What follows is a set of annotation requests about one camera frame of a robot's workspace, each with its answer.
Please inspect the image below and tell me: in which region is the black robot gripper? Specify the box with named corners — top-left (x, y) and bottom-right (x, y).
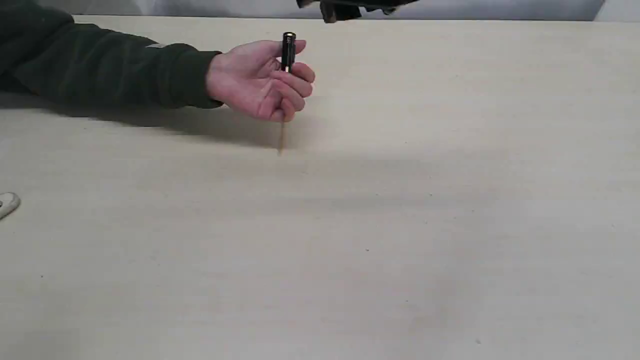
top-left (296, 0), bottom-right (415, 24)

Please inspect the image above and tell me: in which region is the black gold precision screwdriver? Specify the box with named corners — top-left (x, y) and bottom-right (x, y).
top-left (278, 31), bottom-right (297, 155)

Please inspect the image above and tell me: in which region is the wide wooden paint brush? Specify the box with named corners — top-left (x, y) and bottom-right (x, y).
top-left (0, 192), bottom-right (21, 220)

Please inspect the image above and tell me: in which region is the dark green sleeved forearm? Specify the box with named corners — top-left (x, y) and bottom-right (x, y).
top-left (0, 0), bottom-right (222, 109)

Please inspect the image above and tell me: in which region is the open bare human hand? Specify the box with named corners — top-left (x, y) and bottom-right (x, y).
top-left (205, 39), bottom-right (316, 123)

